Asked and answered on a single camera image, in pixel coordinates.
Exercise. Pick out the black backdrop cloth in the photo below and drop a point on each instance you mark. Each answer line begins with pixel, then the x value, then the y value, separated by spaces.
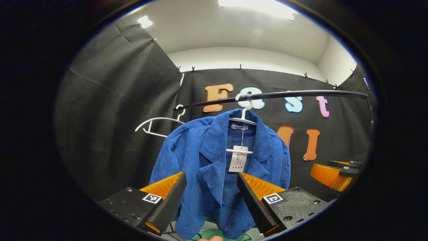
pixel 110 117

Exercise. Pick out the white plastic clothes hanger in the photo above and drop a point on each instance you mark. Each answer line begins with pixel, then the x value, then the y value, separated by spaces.
pixel 243 119
pixel 164 117

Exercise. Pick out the small ceiling light panel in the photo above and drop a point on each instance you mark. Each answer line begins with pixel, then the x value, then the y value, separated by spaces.
pixel 145 21

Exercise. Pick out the green mesh laundry hamper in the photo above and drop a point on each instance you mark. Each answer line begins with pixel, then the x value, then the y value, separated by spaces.
pixel 234 237

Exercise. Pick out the black metal clothes rail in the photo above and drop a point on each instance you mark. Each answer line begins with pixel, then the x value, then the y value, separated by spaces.
pixel 301 93

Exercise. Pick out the white paper hang tag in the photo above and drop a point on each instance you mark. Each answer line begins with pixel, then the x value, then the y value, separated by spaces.
pixel 238 160

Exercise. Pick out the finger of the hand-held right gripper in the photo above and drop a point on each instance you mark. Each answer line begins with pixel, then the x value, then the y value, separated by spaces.
pixel 324 175

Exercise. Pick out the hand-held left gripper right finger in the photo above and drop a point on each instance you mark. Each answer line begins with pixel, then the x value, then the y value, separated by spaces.
pixel 254 204

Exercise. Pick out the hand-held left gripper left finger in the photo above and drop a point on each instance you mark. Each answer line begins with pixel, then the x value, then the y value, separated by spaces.
pixel 169 204

